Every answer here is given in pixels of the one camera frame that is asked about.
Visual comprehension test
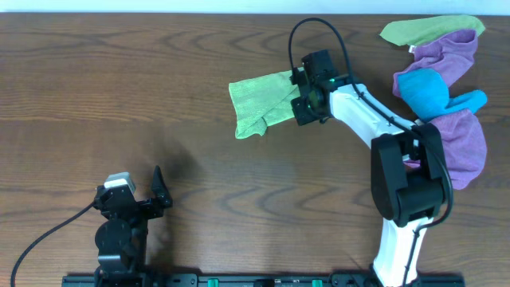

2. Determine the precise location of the olive green cloth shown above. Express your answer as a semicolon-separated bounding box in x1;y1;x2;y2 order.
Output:
380;14;485;46

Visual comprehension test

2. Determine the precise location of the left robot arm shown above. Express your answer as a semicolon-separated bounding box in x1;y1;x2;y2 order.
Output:
93;167;173;286

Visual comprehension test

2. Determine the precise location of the blue cloth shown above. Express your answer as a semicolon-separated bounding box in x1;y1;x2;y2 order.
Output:
397;69;488;122

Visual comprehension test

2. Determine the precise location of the bright green cloth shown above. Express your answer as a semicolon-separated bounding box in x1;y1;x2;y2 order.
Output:
229;71;300;140

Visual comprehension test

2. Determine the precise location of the upper purple cloth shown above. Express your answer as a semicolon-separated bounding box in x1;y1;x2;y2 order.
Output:
392;29;478;97

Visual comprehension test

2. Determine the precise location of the lower purple cloth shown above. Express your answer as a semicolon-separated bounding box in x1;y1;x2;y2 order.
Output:
402;108;488;191

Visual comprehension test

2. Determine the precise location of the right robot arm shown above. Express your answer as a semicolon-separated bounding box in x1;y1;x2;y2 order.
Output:
290;68;452;286

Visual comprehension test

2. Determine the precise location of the purple cloth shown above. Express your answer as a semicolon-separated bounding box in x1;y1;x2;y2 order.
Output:
402;108;488;191
392;29;478;97

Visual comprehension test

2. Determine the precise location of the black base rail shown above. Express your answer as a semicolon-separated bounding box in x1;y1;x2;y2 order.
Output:
61;273;465;287

